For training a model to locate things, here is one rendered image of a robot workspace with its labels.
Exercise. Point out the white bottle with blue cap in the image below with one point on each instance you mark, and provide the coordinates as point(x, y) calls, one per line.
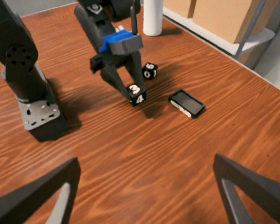
point(153, 12)

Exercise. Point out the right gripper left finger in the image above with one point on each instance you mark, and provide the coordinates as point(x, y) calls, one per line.
point(17, 206)

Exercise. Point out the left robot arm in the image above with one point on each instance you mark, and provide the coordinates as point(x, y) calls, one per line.
point(19, 54)

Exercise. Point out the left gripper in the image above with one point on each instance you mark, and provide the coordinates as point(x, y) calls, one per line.
point(110, 62)

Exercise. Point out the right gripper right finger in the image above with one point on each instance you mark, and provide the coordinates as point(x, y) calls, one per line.
point(265, 192)

